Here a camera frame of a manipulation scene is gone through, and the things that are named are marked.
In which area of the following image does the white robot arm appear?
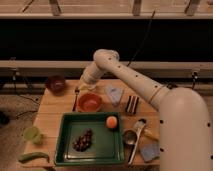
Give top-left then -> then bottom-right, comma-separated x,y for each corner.
81,49 -> 213,171

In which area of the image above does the red orange bowl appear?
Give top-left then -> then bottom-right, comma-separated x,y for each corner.
77,93 -> 102,112

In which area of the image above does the dark maroon bowl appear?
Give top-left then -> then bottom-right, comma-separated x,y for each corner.
45,75 -> 66,94

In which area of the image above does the light blue cloth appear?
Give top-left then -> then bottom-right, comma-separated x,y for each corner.
105,85 -> 124,106

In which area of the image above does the orange fruit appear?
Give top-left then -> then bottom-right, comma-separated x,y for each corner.
106,116 -> 118,129

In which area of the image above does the green plastic tray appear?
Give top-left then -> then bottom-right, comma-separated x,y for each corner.
54,112 -> 124,166

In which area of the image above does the black striped block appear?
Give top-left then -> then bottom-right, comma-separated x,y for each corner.
125,96 -> 139,115

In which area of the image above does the bunch of dark grapes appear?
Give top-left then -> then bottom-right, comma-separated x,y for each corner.
72,129 -> 93,152

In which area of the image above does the silver measuring scoop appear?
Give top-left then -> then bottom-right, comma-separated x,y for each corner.
123,130 -> 138,165

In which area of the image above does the green cup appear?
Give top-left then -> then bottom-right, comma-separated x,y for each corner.
23,126 -> 42,144

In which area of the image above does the blue sponge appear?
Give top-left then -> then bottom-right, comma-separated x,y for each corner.
140,143 -> 159,162

